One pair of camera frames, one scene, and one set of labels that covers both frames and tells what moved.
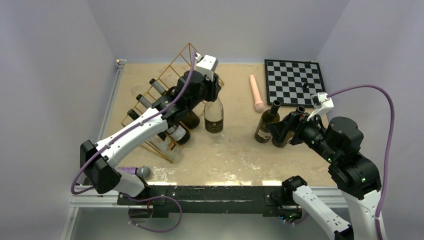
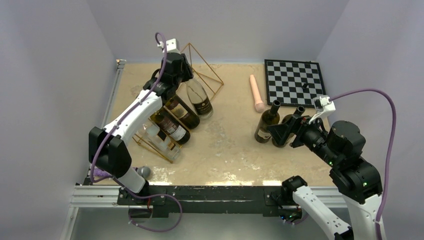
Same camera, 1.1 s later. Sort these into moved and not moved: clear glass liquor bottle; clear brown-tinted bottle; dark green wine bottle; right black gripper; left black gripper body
Moved: clear brown-tinted bottle; left black gripper body
Not moved: right black gripper; dark green wine bottle; clear glass liquor bottle
